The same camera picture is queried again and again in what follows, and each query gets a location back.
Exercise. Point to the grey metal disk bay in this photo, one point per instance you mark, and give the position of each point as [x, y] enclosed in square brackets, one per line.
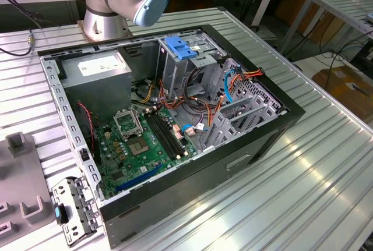
[262, 106]

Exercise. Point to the black RAM slot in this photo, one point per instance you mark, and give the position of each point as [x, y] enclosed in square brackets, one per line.
[165, 135]
[169, 134]
[173, 132]
[161, 136]

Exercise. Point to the grey metal drive cage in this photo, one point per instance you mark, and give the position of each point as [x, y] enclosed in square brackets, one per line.
[172, 73]

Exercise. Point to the green motherboard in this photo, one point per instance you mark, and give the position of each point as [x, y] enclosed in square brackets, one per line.
[158, 160]

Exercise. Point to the blue drive cage latch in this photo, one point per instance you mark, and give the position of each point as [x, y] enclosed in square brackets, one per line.
[182, 50]

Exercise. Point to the black open PC case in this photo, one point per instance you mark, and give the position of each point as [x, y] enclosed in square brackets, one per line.
[204, 181]

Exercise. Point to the blue expansion slot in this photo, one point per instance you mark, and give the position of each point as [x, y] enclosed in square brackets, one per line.
[137, 179]

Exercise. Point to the grey power supply unit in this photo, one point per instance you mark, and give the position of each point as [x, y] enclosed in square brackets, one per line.
[96, 93]

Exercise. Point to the brown cardboard box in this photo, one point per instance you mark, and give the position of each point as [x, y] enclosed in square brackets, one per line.
[341, 93]

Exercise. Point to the black latch with blue tab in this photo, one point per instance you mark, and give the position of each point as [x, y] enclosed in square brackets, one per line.
[64, 216]

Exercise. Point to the grey parts rack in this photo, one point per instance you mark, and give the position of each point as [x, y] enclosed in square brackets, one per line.
[20, 181]

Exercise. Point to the metal slat side table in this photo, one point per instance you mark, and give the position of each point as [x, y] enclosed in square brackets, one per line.
[338, 6]

